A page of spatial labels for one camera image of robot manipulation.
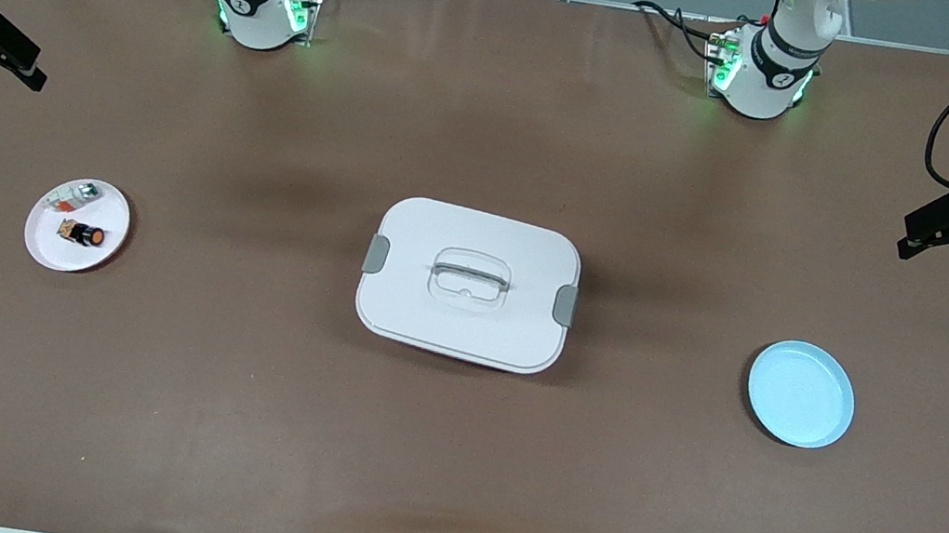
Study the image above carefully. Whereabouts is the light blue round plate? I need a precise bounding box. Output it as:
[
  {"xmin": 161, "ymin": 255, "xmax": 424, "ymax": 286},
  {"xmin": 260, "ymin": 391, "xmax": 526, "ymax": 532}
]
[{"xmin": 739, "ymin": 334, "xmax": 864, "ymax": 456}]

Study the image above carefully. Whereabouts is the orange black push-button switch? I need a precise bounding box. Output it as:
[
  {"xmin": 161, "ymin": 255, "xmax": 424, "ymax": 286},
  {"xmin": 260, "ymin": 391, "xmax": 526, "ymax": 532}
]
[{"xmin": 57, "ymin": 217, "xmax": 107, "ymax": 250}]

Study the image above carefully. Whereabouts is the silver orange small part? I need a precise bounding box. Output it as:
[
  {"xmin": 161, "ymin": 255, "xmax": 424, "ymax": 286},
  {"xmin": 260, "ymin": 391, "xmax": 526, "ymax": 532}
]
[{"xmin": 43, "ymin": 178, "xmax": 103, "ymax": 219}]

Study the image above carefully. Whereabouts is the black left arm base cable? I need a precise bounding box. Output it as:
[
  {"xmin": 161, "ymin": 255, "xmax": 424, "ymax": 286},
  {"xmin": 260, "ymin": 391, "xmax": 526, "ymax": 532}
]
[{"xmin": 626, "ymin": 0, "xmax": 734, "ymax": 65}]

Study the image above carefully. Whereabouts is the white lidded plastic box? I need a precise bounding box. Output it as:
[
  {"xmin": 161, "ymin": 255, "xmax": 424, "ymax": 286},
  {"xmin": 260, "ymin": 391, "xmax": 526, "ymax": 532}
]
[{"xmin": 346, "ymin": 189, "xmax": 590, "ymax": 382}]

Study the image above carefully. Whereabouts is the pale pink round plate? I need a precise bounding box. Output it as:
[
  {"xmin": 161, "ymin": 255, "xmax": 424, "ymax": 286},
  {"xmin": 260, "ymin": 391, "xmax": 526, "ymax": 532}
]
[{"xmin": 20, "ymin": 170, "xmax": 138, "ymax": 282}]

